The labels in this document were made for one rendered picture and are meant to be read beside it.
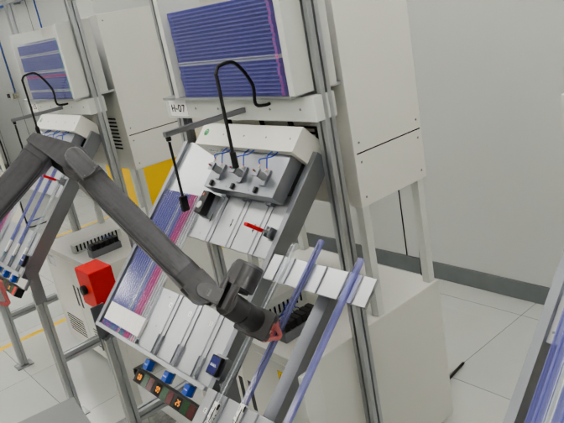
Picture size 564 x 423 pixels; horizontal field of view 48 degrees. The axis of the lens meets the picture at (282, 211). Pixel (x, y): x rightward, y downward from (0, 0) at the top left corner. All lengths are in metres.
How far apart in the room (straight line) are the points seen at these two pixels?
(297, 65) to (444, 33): 1.62
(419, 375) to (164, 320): 0.92
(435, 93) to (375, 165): 1.42
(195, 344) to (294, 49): 0.85
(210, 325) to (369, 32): 0.96
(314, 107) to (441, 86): 1.65
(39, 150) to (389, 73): 1.07
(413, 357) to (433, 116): 1.48
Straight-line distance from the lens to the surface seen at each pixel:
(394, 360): 2.21
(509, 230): 3.33
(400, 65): 2.03
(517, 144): 3.15
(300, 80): 1.71
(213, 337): 1.78
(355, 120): 1.88
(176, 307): 1.96
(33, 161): 1.40
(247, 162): 1.90
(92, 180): 1.38
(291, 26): 1.70
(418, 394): 2.38
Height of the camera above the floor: 1.64
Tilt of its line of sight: 18 degrees down
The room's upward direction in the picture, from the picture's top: 11 degrees counter-clockwise
